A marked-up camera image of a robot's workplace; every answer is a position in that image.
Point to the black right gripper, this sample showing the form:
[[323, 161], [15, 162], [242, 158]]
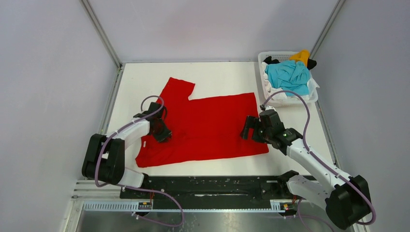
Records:
[[254, 128]]

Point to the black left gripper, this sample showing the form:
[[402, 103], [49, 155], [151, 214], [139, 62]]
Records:
[[166, 134]]

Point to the red t shirt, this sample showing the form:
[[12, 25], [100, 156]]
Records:
[[202, 129]]

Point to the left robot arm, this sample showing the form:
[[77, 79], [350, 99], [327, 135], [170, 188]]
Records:
[[105, 156]]

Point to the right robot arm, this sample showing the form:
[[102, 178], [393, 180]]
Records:
[[345, 199]]

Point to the teal t shirt in basket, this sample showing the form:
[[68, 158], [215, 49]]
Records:
[[289, 75]]

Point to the white plastic laundry basket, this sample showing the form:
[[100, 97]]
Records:
[[281, 56]]

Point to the black t shirt in basket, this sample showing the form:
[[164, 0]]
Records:
[[310, 63]]

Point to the yellow t shirt in basket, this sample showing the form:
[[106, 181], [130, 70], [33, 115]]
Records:
[[302, 56]]

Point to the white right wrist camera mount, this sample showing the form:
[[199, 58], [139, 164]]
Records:
[[268, 107]]

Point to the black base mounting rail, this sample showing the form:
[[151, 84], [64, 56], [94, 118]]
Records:
[[216, 200]]

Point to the white slotted cable duct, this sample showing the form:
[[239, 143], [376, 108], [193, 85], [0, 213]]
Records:
[[144, 206]]

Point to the aluminium frame rails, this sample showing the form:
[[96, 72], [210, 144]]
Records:
[[96, 189]]

